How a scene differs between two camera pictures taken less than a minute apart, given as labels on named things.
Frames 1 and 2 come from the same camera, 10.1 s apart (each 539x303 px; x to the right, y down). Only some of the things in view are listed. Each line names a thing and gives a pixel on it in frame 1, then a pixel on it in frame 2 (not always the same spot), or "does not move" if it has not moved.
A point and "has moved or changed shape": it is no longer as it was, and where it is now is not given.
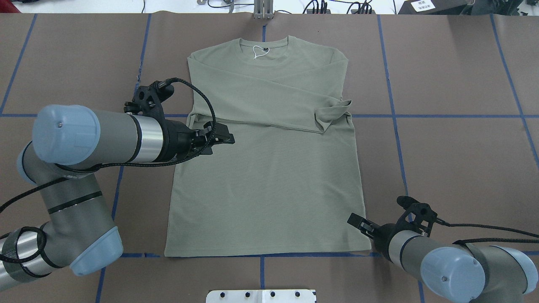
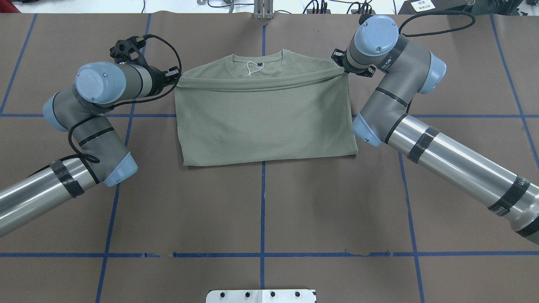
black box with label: (436, 7) does not move
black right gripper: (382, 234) to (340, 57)
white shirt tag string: (261, 48) to (255, 71)
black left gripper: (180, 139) to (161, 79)
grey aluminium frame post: (263, 9) does not move
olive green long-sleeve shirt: (289, 185) has moved or changed shape
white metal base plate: (261, 296) does not move
